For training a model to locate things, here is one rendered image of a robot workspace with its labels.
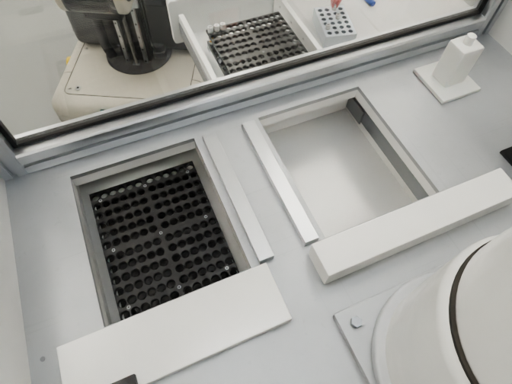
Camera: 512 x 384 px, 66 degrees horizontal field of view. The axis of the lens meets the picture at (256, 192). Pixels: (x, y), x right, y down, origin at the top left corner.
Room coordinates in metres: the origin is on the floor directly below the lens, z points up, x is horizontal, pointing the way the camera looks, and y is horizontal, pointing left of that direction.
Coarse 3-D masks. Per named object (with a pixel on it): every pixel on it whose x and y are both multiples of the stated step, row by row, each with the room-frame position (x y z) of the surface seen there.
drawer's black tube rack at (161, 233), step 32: (128, 192) 0.32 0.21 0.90; (160, 192) 0.32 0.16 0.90; (192, 192) 0.33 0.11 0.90; (128, 224) 0.26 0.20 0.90; (160, 224) 0.26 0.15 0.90; (192, 224) 0.27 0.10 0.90; (128, 256) 0.21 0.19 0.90; (160, 256) 0.21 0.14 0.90; (192, 256) 0.21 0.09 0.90; (224, 256) 0.22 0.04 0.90; (128, 288) 0.17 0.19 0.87; (160, 288) 0.17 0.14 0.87; (192, 288) 0.17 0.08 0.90
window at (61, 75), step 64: (0, 0) 0.37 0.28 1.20; (64, 0) 0.40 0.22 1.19; (128, 0) 0.43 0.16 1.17; (192, 0) 0.46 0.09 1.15; (256, 0) 0.50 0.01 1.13; (320, 0) 0.55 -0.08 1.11; (384, 0) 0.60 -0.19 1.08; (448, 0) 0.66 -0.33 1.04; (0, 64) 0.36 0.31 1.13; (64, 64) 0.39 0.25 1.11; (128, 64) 0.42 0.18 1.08; (192, 64) 0.46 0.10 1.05; (256, 64) 0.50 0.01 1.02; (64, 128) 0.37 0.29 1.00
